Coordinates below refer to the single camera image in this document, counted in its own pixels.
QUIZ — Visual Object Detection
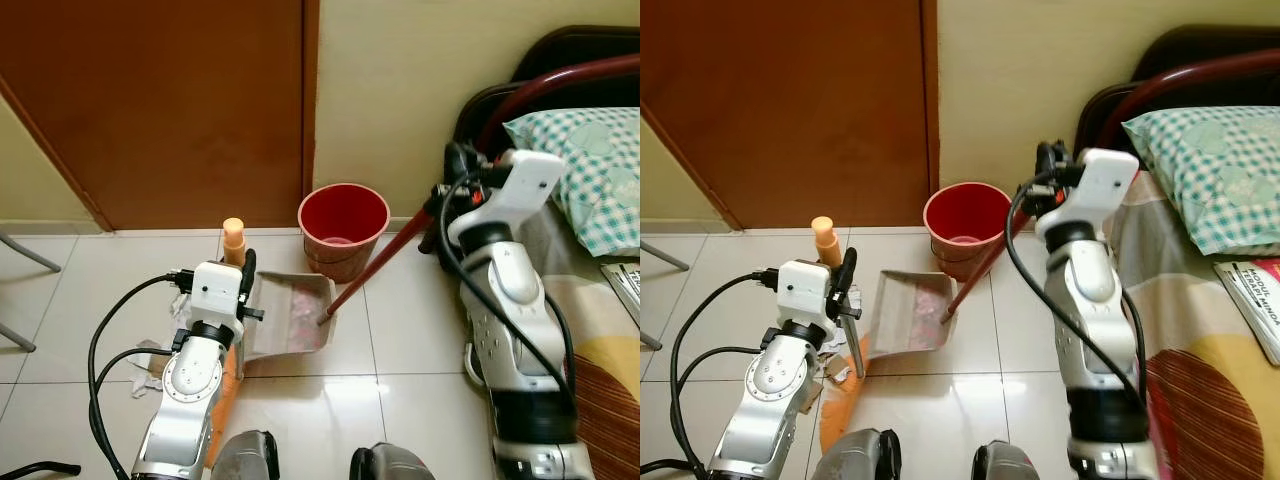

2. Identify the crumpled paper scrap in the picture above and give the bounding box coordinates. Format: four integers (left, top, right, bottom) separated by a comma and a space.
812, 342, 853, 387
128, 340, 187, 401

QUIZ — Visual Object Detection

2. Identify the pink rubbish wrapper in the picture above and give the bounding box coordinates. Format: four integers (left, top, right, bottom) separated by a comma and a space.
914, 288, 957, 328

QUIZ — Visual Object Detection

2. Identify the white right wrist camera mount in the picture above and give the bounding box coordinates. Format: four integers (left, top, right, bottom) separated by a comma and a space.
448, 150, 568, 247
1035, 148, 1141, 251

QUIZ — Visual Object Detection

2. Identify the grey robot left leg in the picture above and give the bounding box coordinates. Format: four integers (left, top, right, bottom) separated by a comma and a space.
208, 430, 282, 480
808, 428, 902, 480

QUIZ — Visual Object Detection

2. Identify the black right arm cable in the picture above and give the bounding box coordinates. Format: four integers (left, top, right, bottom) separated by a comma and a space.
1004, 170, 1147, 403
438, 170, 580, 441

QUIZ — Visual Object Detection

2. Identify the dark red broom stick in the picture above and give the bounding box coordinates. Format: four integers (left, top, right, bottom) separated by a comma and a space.
318, 205, 441, 327
942, 225, 1021, 326

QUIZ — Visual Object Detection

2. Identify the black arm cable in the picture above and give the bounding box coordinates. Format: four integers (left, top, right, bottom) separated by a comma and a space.
87, 270, 198, 480
438, 170, 580, 441
668, 267, 791, 473
1004, 170, 1147, 403

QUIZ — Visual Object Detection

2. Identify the printed magazine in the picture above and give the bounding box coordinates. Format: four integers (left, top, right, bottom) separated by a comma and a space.
600, 260, 641, 323
1213, 258, 1280, 367

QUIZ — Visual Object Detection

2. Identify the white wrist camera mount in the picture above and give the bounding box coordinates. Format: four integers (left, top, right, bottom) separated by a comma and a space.
1035, 148, 1141, 251
777, 260, 837, 327
190, 262, 250, 327
448, 150, 568, 247

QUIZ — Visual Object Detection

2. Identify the grey robot right leg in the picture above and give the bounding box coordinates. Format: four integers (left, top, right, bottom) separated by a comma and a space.
348, 443, 437, 480
972, 440, 1053, 480

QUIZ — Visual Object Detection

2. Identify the dark wooden bed headboard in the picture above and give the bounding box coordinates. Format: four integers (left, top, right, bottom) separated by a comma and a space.
453, 25, 641, 153
1075, 25, 1280, 176

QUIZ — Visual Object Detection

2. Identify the green checked pillow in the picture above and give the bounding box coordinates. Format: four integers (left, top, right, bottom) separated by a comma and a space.
503, 107, 641, 259
1122, 105, 1280, 257

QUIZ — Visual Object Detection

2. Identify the brown wooden door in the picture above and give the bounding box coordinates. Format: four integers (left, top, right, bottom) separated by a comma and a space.
640, 0, 941, 231
0, 0, 321, 233

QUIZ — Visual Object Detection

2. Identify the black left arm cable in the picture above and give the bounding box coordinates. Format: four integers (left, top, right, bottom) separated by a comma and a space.
87, 270, 198, 480
668, 267, 791, 473

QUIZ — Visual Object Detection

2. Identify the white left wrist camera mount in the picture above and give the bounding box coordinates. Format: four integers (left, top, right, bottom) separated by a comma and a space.
190, 262, 250, 327
777, 260, 837, 327

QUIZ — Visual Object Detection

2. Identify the grey robot leg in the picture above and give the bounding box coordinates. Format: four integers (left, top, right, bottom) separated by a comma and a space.
348, 443, 437, 480
208, 430, 282, 480
808, 428, 902, 480
972, 440, 1053, 480

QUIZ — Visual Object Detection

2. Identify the red plastic bucket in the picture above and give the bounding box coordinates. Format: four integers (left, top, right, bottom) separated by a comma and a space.
298, 183, 391, 284
922, 182, 1013, 282

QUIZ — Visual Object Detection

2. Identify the black floor cable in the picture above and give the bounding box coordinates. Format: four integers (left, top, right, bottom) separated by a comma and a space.
0, 461, 82, 480
640, 457, 703, 477

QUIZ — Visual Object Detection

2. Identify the grey dustpan with orange handle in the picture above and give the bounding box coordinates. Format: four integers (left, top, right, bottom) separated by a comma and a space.
810, 216, 959, 457
205, 217, 339, 471

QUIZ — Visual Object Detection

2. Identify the dark red curved bed rail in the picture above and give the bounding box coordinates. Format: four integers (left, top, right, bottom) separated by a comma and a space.
1093, 48, 1280, 156
475, 54, 641, 157

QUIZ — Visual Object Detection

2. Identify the patterned bed sheet mattress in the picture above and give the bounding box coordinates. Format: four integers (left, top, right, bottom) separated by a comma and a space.
518, 200, 641, 480
1105, 175, 1280, 480

